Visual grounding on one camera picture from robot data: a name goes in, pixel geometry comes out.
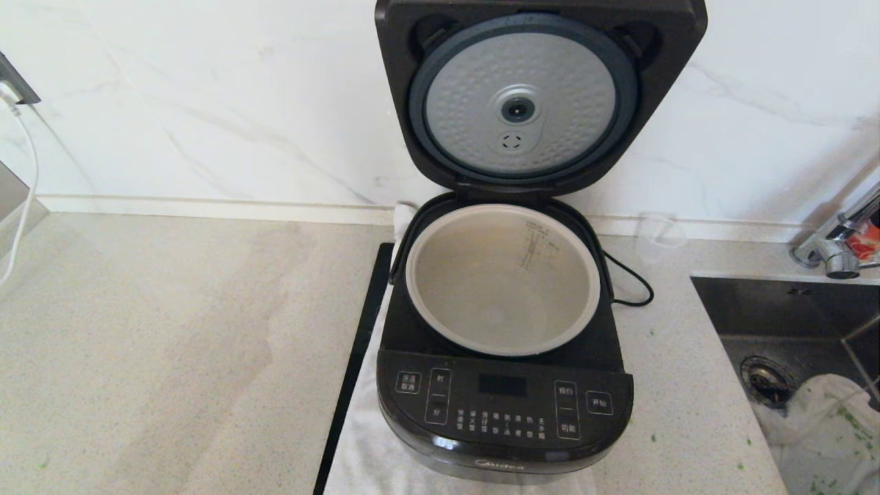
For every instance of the black rice cooker lid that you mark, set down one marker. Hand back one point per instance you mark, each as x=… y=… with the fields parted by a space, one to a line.
x=474 y=103

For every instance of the grey inner pot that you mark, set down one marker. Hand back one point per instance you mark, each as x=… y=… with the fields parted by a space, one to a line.
x=495 y=295

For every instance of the black rice cooker body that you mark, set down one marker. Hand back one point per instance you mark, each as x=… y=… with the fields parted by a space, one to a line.
x=502 y=412

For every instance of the black flat strip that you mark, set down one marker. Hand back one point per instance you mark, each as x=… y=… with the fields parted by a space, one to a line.
x=357 y=344

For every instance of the clear measuring cup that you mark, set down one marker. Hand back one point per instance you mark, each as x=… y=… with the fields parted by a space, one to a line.
x=660 y=237

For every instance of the white towel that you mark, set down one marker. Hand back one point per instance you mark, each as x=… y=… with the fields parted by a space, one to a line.
x=361 y=454

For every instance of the steel sink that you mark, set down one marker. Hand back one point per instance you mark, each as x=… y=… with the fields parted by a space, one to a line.
x=777 y=316

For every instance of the sink drain strainer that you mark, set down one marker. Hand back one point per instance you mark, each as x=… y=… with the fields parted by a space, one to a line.
x=766 y=379

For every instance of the chrome faucet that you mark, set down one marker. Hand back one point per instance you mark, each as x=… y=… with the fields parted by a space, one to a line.
x=835 y=251

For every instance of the white cloth with green bits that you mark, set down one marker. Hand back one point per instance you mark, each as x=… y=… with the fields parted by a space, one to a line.
x=818 y=433

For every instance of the red orange packet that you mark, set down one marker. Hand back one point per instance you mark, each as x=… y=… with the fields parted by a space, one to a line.
x=865 y=240

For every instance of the wall socket with plug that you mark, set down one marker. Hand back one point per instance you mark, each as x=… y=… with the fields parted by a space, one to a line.
x=15 y=86

